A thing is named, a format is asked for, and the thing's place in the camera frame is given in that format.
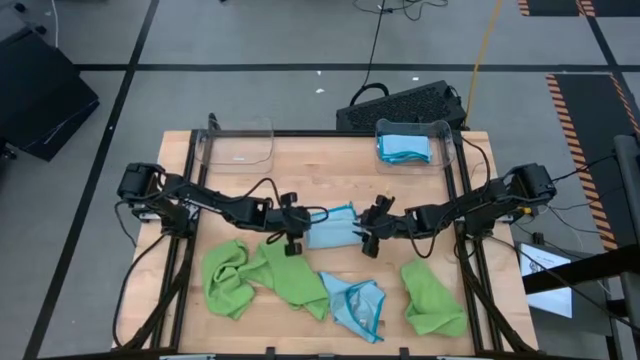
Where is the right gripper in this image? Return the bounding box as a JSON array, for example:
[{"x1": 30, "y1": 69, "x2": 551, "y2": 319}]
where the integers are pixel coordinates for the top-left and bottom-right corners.
[{"x1": 352, "y1": 194, "x2": 416, "y2": 259}]

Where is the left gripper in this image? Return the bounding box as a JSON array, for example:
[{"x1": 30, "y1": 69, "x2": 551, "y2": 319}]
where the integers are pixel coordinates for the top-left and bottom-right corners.
[{"x1": 264, "y1": 192, "x2": 316, "y2": 257}]

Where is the blue microfiber towel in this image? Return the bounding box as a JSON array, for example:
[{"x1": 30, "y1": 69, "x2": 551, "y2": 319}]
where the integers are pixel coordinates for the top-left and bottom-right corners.
[
  {"x1": 318, "y1": 271, "x2": 387, "y2": 345},
  {"x1": 377, "y1": 133, "x2": 434, "y2": 165},
  {"x1": 304, "y1": 202, "x2": 364, "y2": 250}
]

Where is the green microfiber towel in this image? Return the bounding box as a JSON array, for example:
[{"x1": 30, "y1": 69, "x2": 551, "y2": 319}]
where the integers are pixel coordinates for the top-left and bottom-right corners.
[
  {"x1": 398, "y1": 258, "x2": 469, "y2": 339},
  {"x1": 239, "y1": 242, "x2": 331, "y2": 322},
  {"x1": 201, "y1": 239, "x2": 257, "y2": 321}
]

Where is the clear plastic bin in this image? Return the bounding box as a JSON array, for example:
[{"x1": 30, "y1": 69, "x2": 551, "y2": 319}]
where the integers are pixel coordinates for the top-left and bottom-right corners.
[
  {"x1": 193, "y1": 117, "x2": 275, "y2": 175},
  {"x1": 376, "y1": 118, "x2": 459, "y2": 176}
]

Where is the black perforated computer case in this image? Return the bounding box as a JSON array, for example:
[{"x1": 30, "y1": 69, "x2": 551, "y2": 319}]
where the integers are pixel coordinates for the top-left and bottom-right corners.
[{"x1": 335, "y1": 79, "x2": 469, "y2": 132}]

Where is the white printed sheet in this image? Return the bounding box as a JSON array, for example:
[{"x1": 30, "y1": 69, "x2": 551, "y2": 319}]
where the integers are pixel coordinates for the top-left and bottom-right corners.
[{"x1": 519, "y1": 242, "x2": 575, "y2": 320}]

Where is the black metal beam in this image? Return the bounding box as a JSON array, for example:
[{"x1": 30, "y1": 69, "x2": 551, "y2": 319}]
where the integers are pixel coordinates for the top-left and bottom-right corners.
[{"x1": 522, "y1": 243, "x2": 640, "y2": 296}]

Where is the hazard-striped black floor mat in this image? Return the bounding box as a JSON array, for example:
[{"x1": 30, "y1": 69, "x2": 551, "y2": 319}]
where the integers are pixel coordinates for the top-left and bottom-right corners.
[
  {"x1": 544, "y1": 72, "x2": 640, "y2": 252},
  {"x1": 517, "y1": 0, "x2": 640, "y2": 19}
]

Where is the black equipment case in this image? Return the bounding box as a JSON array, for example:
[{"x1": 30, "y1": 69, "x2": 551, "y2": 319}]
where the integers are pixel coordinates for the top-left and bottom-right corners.
[{"x1": 0, "y1": 27, "x2": 101, "y2": 162}]

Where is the black floor cable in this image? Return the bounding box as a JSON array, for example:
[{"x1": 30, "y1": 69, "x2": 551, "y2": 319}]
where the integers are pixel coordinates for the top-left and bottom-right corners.
[{"x1": 348, "y1": 0, "x2": 391, "y2": 107}]

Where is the yellow cable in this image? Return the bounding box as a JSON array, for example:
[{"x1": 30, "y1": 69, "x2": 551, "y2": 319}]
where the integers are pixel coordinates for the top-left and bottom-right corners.
[{"x1": 462, "y1": 0, "x2": 504, "y2": 129}]

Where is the gray metal post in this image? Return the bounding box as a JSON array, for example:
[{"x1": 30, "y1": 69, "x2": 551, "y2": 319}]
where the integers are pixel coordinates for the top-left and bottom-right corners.
[{"x1": 613, "y1": 134, "x2": 640, "y2": 331}]

